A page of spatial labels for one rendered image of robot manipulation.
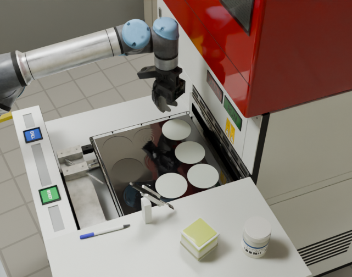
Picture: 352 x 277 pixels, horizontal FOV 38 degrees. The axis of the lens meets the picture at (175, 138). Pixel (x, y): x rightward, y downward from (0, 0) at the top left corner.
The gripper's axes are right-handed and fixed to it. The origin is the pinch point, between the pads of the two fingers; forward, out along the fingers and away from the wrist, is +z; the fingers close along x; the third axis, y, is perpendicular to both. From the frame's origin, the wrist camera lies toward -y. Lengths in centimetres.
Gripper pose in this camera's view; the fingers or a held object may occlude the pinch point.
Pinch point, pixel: (161, 108)
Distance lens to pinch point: 176.4
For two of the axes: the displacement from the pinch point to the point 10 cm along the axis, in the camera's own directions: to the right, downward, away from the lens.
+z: -0.1, 6.9, 7.2
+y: 7.8, 4.6, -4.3
